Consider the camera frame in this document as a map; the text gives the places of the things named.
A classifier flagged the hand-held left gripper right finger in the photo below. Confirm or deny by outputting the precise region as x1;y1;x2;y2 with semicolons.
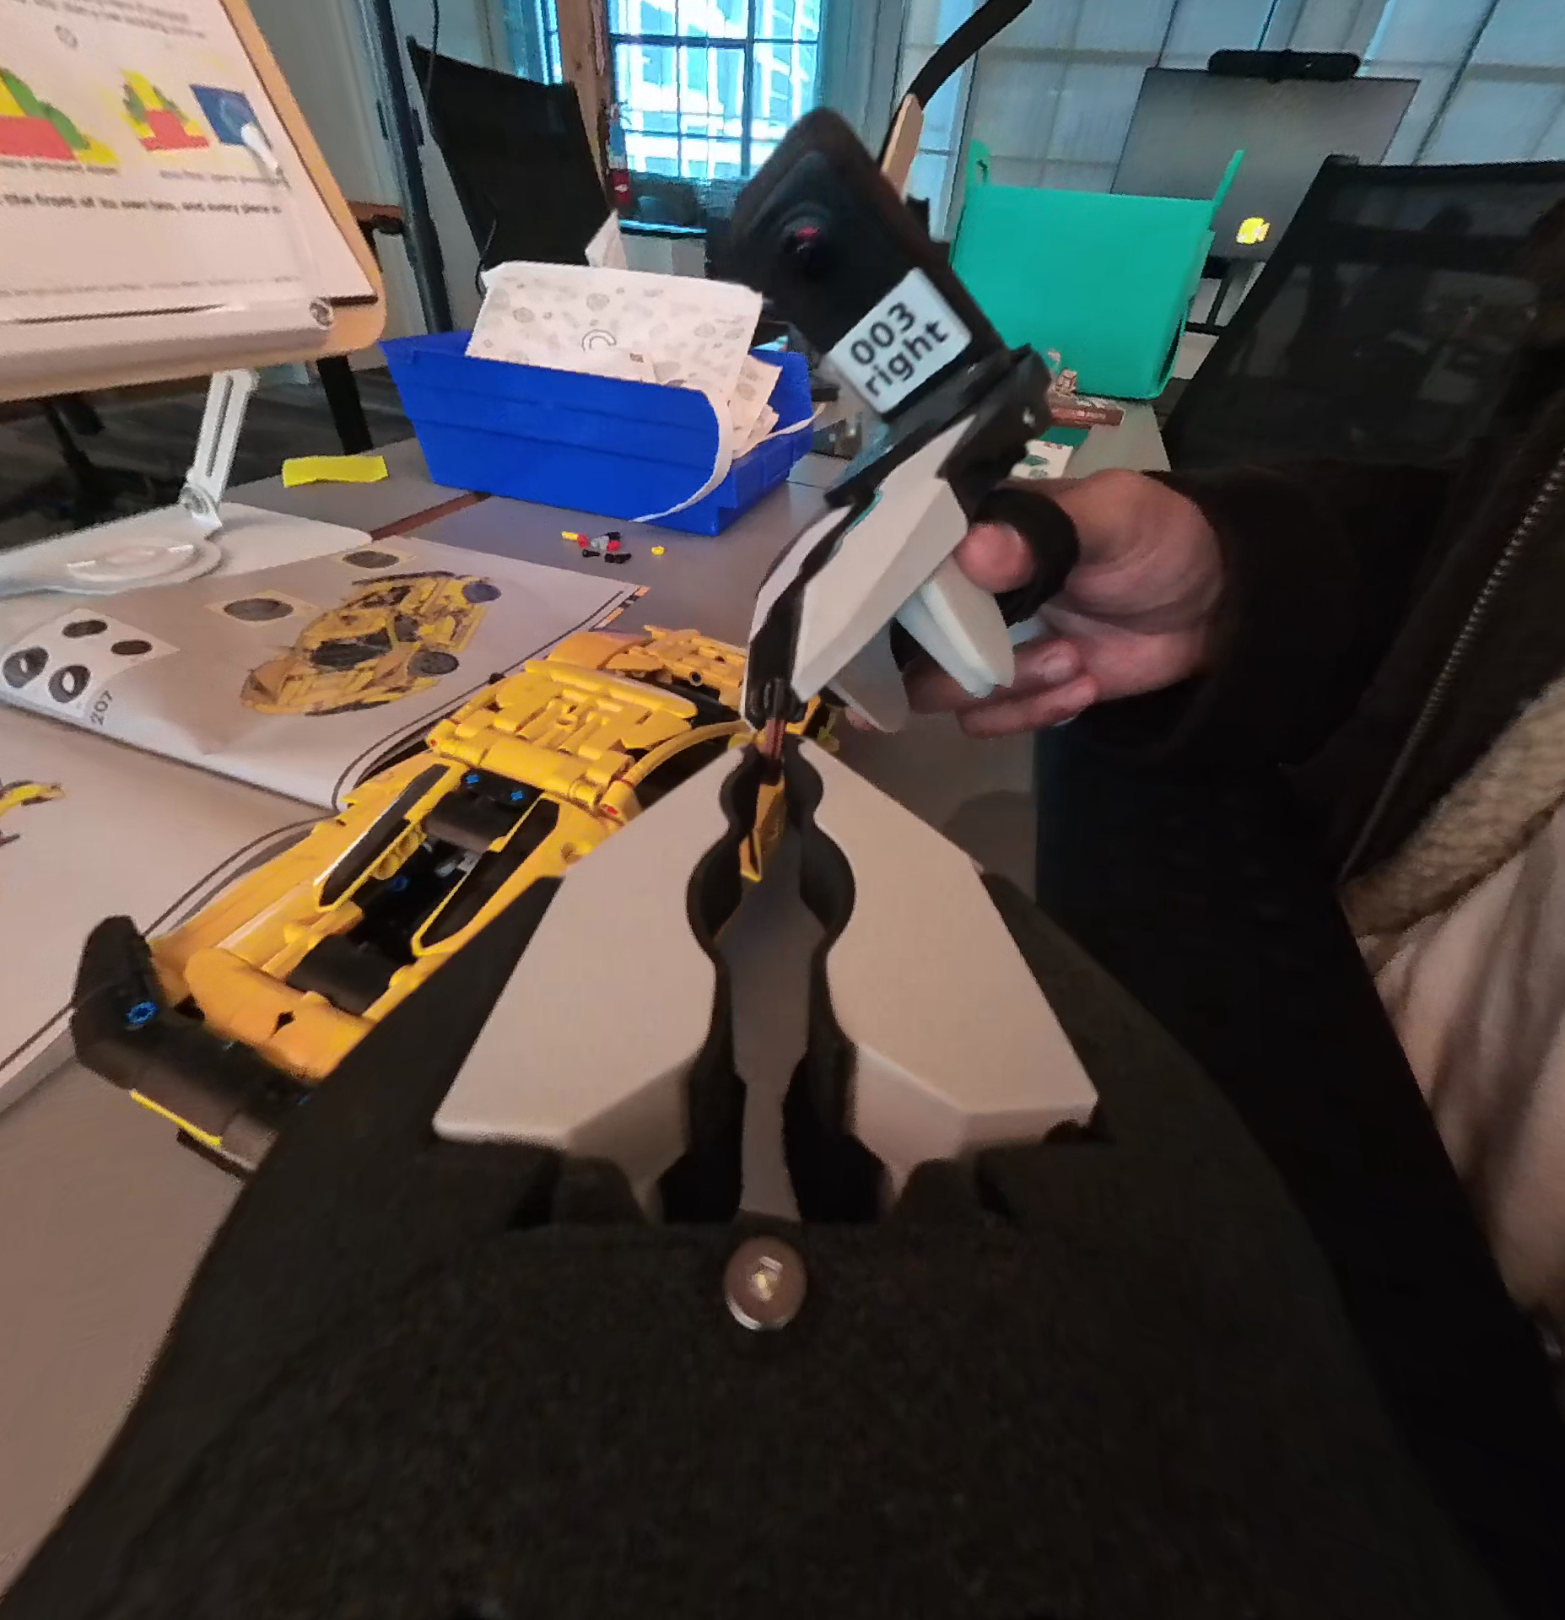
784;742;1102;1220

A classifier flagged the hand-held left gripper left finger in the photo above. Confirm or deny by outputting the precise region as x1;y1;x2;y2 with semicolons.
432;742;755;1220

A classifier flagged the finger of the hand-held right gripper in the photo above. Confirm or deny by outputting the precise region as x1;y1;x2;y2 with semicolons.
778;431;978;734
744;436;919;716

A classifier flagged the yellow plate brick with hole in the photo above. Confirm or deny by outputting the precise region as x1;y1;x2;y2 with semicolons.
738;757;797;883

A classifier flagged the yellow toy brick car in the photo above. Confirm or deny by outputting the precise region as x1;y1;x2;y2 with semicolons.
68;627;848;1172

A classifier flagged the person's right forearm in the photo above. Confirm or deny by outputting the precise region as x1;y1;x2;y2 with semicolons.
1152;460;1407;758

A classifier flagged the grey desk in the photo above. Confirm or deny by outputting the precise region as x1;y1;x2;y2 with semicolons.
0;376;1180;1581

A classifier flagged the person's right hand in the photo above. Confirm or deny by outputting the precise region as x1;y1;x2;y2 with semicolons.
906;467;1227;742

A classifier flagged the white paper strip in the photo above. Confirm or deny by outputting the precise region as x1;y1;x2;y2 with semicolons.
636;376;819;519

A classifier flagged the curved wood and black lamp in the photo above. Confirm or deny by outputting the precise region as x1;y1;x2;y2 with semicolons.
873;0;1035;194

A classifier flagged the large window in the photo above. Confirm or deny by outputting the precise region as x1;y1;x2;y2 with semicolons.
604;0;825;182

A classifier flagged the green plastic bin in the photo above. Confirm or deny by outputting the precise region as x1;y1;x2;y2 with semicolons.
950;143;1249;399

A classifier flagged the white patterned paper bag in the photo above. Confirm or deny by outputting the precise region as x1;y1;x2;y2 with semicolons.
467;211;784;455

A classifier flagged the blue plastic bin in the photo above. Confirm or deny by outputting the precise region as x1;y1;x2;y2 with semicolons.
381;331;819;537

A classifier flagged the open instruction booklet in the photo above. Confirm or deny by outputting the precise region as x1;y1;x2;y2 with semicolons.
0;537;641;1127

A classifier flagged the black video bar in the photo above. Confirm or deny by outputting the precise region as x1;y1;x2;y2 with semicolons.
1206;50;1361;83

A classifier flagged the white shirt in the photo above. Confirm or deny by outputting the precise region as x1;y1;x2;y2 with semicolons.
1361;862;1565;1369

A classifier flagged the wooden instruction board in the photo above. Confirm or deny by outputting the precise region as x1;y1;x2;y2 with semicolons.
0;0;386;410

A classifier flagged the wooden post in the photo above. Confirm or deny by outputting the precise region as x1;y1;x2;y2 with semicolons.
553;0;636;220

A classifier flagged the wall screen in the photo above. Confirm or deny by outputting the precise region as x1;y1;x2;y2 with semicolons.
1106;69;1419;244

